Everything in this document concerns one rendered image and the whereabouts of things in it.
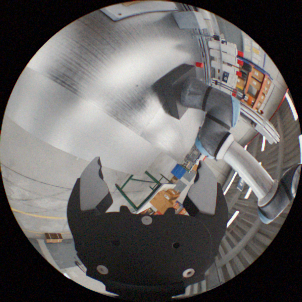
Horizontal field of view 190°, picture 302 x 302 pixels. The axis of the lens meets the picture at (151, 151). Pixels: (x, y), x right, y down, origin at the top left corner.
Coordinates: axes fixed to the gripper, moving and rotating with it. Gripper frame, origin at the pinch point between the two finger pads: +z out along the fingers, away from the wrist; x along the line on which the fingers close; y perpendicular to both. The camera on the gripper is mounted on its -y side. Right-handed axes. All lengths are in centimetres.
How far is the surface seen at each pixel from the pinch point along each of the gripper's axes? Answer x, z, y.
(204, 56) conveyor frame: 29, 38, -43
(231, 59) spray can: 40, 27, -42
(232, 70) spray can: 45, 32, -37
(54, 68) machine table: -18.4, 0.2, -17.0
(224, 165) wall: 608, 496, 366
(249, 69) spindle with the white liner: 70, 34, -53
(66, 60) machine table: -16.5, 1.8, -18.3
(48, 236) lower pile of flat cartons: -272, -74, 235
